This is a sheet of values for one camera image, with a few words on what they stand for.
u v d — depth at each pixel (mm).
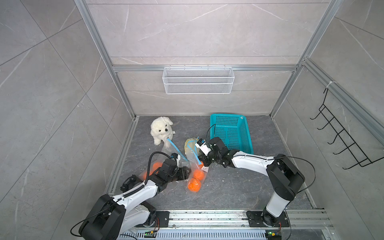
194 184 775
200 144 780
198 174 834
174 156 749
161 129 898
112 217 413
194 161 776
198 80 1007
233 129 1107
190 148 898
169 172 674
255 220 729
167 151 973
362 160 580
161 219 735
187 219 748
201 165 766
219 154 697
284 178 463
